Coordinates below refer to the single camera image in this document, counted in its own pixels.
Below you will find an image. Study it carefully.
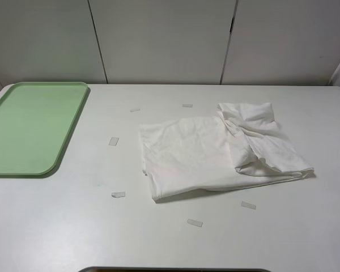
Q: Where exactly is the white short sleeve shirt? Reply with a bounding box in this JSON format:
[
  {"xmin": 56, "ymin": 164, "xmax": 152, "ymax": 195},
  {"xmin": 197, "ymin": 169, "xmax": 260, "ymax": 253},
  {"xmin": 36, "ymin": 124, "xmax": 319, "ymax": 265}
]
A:
[{"xmin": 139, "ymin": 103, "xmax": 314, "ymax": 201}]

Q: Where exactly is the light green plastic tray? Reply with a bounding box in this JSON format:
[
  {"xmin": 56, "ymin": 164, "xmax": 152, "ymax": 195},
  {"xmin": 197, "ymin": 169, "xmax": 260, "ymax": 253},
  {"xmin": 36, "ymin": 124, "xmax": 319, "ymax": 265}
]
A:
[{"xmin": 0, "ymin": 82, "xmax": 90, "ymax": 177}]

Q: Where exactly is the clear tape marker mid left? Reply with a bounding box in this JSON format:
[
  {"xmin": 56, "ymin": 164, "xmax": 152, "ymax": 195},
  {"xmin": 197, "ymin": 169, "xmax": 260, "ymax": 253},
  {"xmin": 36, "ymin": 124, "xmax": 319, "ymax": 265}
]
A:
[{"xmin": 109, "ymin": 137, "xmax": 119, "ymax": 146}]

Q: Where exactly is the clear tape marker near centre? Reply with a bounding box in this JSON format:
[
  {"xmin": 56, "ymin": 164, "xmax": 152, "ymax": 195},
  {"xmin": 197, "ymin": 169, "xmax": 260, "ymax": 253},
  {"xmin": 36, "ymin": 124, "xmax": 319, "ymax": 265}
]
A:
[{"xmin": 187, "ymin": 219, "xmax": 203, "ymax": 227}]

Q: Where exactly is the clear tape marker near right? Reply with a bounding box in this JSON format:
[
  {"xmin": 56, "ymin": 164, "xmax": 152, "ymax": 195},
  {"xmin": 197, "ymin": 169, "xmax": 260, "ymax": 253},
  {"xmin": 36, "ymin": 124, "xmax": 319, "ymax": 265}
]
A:
[{"xmin": 241, "ymin": 201, "xmax": 256, "ymax": 210}]

